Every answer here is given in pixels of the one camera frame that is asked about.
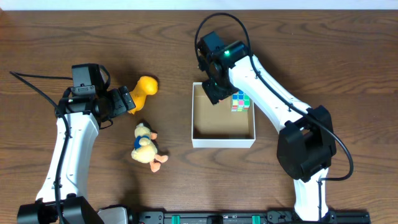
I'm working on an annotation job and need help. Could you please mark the multicoloured puzzle cube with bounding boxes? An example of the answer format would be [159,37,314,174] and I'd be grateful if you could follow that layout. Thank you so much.
[231,90,251,112]

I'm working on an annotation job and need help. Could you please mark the white cardboard box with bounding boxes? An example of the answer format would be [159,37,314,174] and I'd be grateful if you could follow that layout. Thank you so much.
[191,82,256,148]

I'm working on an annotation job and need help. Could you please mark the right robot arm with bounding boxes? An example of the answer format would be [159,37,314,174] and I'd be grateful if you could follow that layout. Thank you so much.
[197,32,336,221]

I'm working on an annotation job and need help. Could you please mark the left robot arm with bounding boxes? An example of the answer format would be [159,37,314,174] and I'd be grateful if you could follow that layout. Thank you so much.
[17,63,135,223]

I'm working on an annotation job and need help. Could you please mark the orange rubber dinosaur toy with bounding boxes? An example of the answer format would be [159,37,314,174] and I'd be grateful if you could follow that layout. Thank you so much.
[128,76,159,114]

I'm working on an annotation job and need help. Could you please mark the yellow plush duck toy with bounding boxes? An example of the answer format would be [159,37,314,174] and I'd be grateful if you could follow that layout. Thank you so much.
[131,123,169,173]

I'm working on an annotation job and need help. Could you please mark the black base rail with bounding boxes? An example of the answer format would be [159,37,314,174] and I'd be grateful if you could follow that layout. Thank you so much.
[129,210,371,224]

